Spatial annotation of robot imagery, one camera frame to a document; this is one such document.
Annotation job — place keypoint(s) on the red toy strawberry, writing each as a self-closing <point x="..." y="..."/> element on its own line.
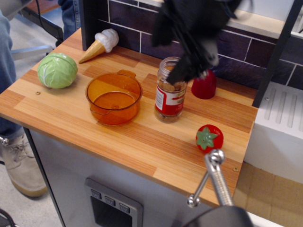
<point x="209" y="137"/>

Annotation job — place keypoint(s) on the toy ice cream cone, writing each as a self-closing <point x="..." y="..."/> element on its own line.
<point x="104" y="42"/>

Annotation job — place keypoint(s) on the blue jeans leg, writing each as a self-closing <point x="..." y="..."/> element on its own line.
<point x="8" y="129"/>
<point x="70" y="16"/>

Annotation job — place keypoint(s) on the beige suede shoe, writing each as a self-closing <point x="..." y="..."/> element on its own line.
<point x="22" y="167"/>

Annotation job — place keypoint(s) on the orange transparent plastic pot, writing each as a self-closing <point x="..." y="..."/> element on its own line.
<point x="114" y="98"/>

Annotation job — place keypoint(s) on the grey oven control panel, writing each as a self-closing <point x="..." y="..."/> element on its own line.
<point x="110" y="208"/>

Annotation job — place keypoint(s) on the clear almond jar red label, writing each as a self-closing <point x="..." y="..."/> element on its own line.
<point x="169" y="99"/>

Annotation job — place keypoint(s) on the green toy cabbage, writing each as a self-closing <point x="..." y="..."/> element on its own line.
<point x="57" y="70"/>

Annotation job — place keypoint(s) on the dark red dome cap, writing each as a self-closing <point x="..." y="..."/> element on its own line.
<point x="204" y="87"/>

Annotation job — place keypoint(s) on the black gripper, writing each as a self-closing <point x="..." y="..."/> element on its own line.
<point x="196" y="24"/>

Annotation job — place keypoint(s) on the black shelf post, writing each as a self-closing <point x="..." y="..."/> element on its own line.
<point x="283" y="38"/>

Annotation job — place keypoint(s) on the metal clamp screw handle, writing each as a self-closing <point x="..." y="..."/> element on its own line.
<point x="213" y="161"/>

